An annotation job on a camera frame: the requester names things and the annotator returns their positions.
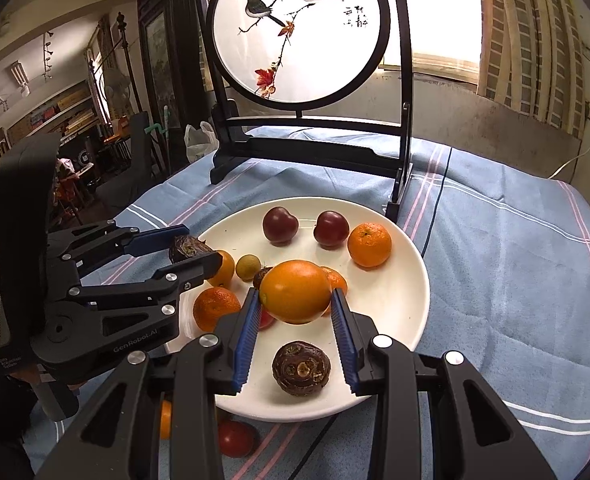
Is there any large orange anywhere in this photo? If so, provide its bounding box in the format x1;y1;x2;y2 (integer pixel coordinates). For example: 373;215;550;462
259;260;332;324

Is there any mandarin orange on plate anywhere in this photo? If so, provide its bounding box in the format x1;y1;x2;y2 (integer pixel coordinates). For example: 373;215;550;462
193;287;240;333

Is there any small orange tangerine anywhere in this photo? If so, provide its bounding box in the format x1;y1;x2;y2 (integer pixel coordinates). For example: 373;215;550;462
207;250;235;288

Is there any small green yellow fruit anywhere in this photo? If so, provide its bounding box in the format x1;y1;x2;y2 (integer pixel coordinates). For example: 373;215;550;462
235;254;262;282

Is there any red tomato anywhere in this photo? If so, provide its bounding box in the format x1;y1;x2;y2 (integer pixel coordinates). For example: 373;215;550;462
218;419;257;458

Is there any dark red plum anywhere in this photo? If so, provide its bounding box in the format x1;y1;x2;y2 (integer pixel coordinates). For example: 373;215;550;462
262;206;299;245
313;210;350;248

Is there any white round plate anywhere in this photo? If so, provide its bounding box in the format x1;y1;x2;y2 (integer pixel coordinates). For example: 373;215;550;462
200;197;429;422

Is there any dark wrinkled passion fruit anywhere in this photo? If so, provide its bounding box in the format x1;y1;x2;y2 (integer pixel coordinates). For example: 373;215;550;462
272;340;332;396

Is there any white plastic bag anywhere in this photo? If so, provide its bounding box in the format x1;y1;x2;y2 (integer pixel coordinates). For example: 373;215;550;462
184;122;219;164

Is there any blue striped tablecloth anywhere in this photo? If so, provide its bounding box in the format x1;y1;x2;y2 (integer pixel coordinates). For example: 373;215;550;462
116;139;590;479

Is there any dark wooden cabinet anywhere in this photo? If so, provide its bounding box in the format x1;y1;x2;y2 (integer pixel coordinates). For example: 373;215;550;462
138;0;210;174

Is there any small mandarin orange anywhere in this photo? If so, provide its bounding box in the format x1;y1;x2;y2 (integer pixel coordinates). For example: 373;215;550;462
347;222;392;269

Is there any striped beige curtain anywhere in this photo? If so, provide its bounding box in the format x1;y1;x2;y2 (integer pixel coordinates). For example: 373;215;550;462
477;0;584;139

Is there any black cable on table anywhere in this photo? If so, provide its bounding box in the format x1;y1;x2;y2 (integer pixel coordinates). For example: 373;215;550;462
288;146;454;480

